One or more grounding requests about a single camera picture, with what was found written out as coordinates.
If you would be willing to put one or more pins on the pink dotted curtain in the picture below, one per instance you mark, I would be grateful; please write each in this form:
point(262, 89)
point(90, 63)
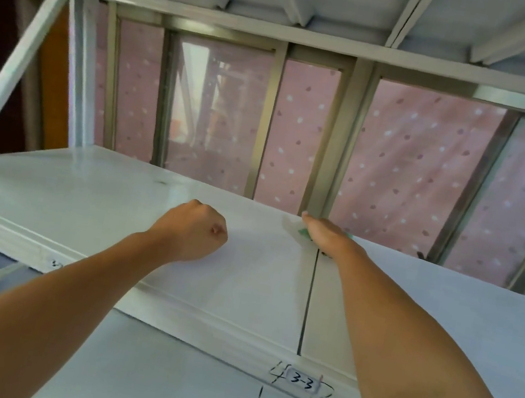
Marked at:
point(408, 165)

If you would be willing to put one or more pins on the white metal shelving rack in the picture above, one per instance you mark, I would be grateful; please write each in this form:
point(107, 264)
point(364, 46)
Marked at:
point(116, 202)

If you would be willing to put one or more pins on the green cleaning cloth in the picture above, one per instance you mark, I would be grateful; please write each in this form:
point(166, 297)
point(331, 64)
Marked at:
point(303, 234)

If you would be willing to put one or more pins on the metal sliding window frame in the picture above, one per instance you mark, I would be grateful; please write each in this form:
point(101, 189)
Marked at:
point(337, 143)

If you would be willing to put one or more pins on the person's left hand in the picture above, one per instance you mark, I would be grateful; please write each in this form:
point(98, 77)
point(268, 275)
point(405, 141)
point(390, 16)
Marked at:
point(189, 234)

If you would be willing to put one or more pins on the person's right hand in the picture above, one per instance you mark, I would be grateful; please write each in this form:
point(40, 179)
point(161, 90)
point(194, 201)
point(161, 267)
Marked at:
point(333, 241)

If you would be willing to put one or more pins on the person's right forearm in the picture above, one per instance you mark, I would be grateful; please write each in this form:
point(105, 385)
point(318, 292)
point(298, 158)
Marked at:
point(424, 374)

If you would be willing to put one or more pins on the person's left forearm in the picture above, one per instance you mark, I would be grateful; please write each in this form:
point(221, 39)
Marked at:
point(36, 319)

